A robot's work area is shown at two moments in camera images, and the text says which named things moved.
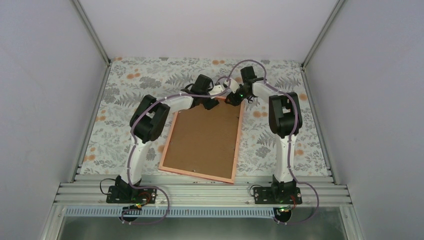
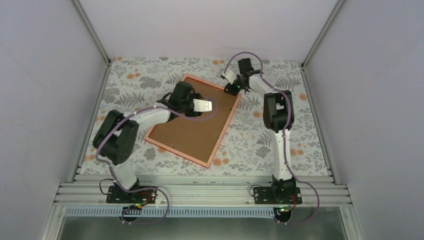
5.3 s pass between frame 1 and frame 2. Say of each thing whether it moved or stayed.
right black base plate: stayed
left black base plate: stayed
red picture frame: moved
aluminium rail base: stayed
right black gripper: moved
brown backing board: moved
